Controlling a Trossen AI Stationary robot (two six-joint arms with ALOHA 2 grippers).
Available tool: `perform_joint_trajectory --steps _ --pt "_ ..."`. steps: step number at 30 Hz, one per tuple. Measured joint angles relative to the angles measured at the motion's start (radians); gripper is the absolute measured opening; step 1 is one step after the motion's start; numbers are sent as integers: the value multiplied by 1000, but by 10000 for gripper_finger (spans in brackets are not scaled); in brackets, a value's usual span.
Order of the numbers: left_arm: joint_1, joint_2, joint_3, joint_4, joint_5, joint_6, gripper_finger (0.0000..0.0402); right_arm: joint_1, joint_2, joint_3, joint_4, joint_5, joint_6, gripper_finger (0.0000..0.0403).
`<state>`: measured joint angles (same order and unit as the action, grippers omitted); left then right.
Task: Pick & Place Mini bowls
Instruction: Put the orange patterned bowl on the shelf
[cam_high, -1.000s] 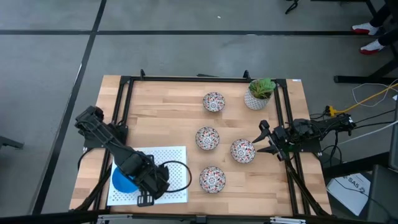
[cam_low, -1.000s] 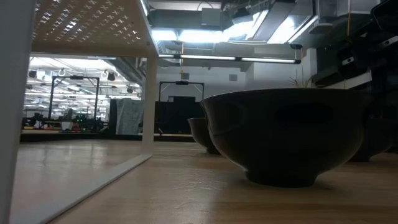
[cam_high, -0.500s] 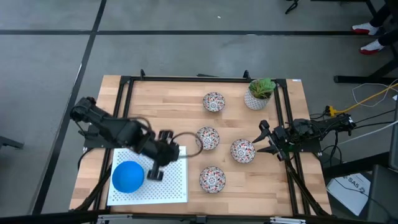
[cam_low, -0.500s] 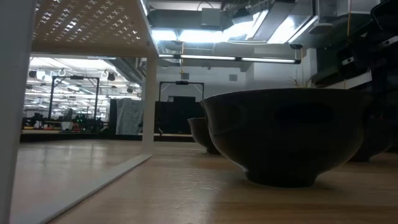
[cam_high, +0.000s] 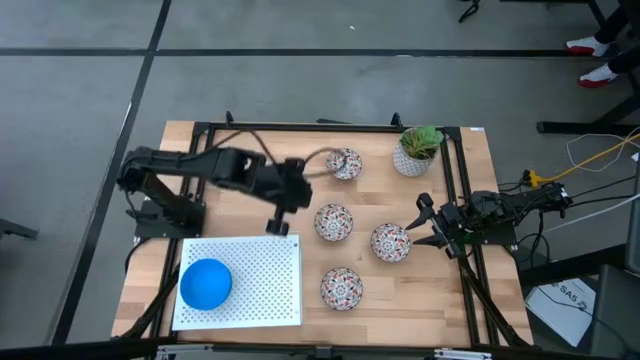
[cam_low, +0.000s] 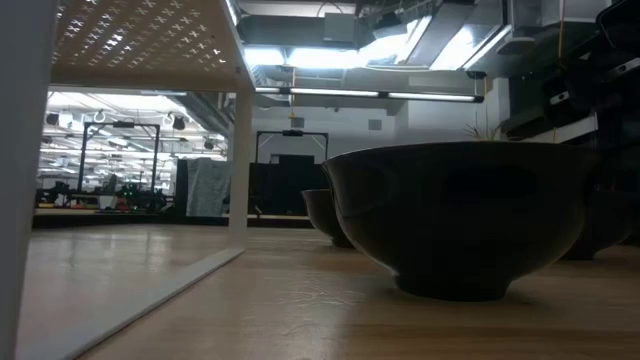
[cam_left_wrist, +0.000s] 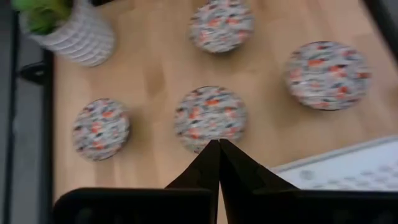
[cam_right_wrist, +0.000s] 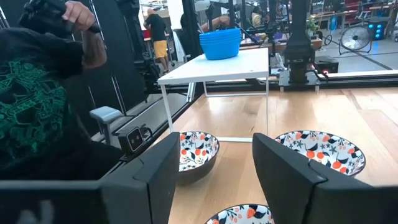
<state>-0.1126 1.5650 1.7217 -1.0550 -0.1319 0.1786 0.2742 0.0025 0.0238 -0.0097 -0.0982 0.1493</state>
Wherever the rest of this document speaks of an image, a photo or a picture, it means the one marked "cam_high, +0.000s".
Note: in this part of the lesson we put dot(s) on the blue plastic bowl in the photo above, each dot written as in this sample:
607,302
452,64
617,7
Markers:
206,284

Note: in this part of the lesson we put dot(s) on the grey box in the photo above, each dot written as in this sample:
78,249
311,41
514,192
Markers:
617,310

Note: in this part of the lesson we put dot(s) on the white printed paper sheet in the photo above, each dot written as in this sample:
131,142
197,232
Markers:
560,312

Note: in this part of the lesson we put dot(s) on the person's leg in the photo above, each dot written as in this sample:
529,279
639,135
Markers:
627,60
612,27

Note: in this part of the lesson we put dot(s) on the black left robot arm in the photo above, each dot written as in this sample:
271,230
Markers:
200,167

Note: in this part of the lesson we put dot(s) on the black stand leg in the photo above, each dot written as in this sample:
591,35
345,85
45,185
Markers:
15,227
575,265
575,127

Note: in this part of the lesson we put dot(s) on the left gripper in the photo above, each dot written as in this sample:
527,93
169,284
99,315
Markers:
295,185

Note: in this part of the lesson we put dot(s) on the dark floral patterned mini bowl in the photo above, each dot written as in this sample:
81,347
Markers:
333,222
341,289
352,167
390,243

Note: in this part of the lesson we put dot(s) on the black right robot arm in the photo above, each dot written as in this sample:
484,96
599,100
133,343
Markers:
500,210

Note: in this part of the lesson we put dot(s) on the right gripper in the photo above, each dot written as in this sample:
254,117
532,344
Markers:
455,225

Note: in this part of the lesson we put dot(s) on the person's shoe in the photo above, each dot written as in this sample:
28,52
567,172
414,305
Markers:
587,46
597,76

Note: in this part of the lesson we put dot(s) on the green plant in white pot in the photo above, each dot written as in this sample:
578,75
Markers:
410,162

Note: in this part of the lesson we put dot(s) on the white perforated metal shelf riser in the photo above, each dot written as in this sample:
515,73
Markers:
260,280

